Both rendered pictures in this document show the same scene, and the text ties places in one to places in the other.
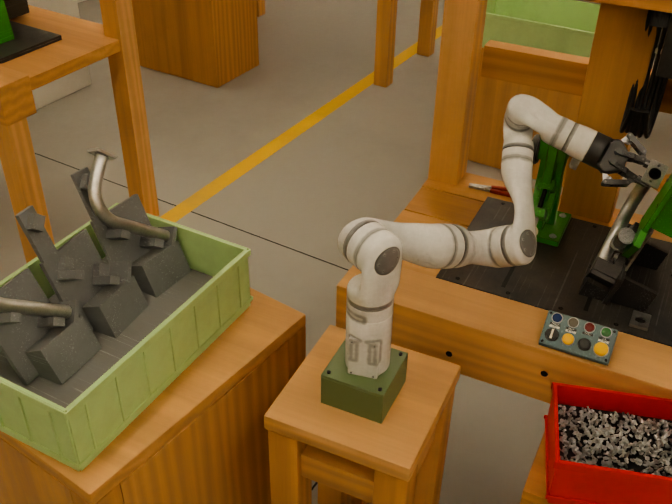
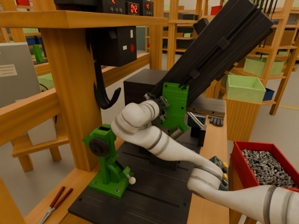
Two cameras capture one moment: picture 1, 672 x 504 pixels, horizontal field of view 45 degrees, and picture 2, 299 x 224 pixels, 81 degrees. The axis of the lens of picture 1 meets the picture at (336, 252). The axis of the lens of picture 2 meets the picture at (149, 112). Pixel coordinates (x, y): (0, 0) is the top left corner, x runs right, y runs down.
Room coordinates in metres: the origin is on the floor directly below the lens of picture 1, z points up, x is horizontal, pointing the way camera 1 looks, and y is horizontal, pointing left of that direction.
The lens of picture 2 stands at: (1.68, 0.00, 1.52)
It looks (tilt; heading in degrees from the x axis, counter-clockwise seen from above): 27 degrees down; 265
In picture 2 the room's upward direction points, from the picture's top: straight up
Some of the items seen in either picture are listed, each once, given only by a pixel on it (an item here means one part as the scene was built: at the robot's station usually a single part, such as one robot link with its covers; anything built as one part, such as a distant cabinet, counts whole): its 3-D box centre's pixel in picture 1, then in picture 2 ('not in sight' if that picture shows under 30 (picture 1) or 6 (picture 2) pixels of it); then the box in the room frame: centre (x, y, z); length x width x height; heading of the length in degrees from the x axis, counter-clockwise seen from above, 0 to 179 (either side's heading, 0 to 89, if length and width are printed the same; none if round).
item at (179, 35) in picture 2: not in sight; (171, 30); (-0.21, -9.68, 1.12); 3.22 x 0.55 x 2.23; 149
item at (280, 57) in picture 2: not in sight; (273, 63); (-3.21, -5.89, 0.22); 1.20 x 0.80 x 0.44; 9
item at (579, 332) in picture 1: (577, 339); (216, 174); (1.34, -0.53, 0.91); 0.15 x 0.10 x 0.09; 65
